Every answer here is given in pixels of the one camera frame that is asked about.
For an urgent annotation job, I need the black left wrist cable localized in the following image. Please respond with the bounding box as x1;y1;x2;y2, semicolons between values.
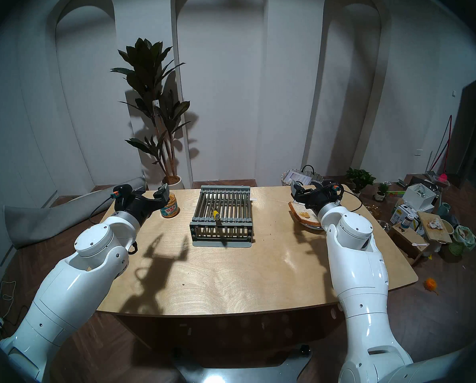
88;195;117;225

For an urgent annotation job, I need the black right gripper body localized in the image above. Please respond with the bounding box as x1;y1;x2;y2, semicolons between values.
300;180;343;211

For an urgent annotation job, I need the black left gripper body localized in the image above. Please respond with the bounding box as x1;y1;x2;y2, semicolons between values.
111;184;163;227

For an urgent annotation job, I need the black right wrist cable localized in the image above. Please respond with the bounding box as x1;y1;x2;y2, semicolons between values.
340;189;363;212

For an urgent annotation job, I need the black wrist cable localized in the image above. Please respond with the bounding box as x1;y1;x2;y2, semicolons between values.
88;195;117;225
340;189;363;212

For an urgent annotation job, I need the tall potted leafy plant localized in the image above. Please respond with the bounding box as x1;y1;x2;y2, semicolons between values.
110;38;193;190

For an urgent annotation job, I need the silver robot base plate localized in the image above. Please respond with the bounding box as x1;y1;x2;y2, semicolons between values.
174;344;314;383

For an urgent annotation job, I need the dark wooden door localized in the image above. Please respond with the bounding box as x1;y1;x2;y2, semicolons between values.
447;69;476;187

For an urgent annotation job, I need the thin floor cable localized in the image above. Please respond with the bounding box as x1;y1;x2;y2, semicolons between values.
0;263;31;335

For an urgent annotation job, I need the wooden cutting board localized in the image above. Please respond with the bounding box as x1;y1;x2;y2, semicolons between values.
417;211;453;244

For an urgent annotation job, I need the open peanut butter jar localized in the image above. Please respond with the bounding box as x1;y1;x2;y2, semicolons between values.
160;193;180;219

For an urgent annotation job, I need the red handled broom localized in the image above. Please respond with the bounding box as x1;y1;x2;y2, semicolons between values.
428;115;453;187

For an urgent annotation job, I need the grey slatted dish rack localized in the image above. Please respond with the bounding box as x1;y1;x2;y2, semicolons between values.
189;186;254;248

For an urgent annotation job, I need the blue striped white bowl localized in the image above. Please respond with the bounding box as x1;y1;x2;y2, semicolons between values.
294;185;326;230

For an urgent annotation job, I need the white printed carton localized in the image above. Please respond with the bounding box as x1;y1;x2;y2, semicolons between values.
390;205;420;229

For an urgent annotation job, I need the white bread slice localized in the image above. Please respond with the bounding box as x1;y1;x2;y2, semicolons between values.
288;201;322;227

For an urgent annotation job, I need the white square box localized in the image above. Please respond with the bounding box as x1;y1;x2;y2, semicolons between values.
402;184;438;212

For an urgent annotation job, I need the small bushy potted plant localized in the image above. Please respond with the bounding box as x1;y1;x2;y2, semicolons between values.
346;168;376;198

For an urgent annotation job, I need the wicker basket with handle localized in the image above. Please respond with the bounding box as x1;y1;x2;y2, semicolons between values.
281;165;324;186

